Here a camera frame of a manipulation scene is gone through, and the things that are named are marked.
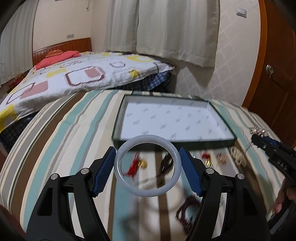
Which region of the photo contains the pearl flower brooch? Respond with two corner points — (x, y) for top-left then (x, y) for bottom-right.
(249, 126), (268, 137)

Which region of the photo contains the cream pearl bracelet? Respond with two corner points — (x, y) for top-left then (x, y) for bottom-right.
(230, 146), (247, 167)

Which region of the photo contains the dark red bead bracelet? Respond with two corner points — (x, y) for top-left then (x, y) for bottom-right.
(176, 195), (203, 232)

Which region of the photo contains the red tassel gold charm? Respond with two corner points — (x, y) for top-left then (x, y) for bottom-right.
(201, 152), (213, 168)
(123, 152), (147, 178)

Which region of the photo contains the pale jade bangle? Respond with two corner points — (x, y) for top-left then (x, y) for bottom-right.
(114, 135), (182, 197)

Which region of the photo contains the black bead necklace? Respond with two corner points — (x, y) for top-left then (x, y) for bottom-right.
(157, 152), (176, 178)

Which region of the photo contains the crystal rhinestone brooch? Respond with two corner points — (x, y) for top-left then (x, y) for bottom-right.
(216, 153), (228, 166)

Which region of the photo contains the green jewelry tray box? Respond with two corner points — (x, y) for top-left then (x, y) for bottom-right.
(112, 95), (237, 150)

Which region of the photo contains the person's right hand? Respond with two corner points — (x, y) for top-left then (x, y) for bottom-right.
(273, 178), (296, 213)

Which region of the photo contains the wooden door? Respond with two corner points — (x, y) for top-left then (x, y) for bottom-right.
(243, 1), (295, 148)

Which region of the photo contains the silver door lock knob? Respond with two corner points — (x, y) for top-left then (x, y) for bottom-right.
(265, 64), (274, 79)

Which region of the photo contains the striped tablecloth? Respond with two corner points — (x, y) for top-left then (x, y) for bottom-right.
(1, 90), (284, 240)

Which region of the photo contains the beige right curtain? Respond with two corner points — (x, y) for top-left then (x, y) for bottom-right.
(136, 0), (220, 68)

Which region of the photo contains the beige curtain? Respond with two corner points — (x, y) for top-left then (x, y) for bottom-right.
(1, 0), (39, 84)
(136, 0), (220, 68)
(105, 0), (139, 52)

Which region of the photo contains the patterned white bed quilt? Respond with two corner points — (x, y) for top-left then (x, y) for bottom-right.
(1, 52), (174, 131)

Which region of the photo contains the red pillow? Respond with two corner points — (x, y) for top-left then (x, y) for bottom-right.
(35, 51), (81, 70)

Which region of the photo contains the orange patterned cushion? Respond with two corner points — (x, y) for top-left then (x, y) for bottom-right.
(45, 49), (63, 58)

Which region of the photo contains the wooden headboard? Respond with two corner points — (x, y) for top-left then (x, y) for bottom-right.
(32, 38), (92, 66)

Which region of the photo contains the beige left curtain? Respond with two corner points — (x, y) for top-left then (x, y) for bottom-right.
(1, 0), (39, 84)

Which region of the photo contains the beige middle curtain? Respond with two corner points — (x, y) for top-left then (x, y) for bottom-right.
(105, 0), (139, 52)

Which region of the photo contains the white light switch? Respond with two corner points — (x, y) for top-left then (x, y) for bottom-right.
(236, 7), (247, 18)

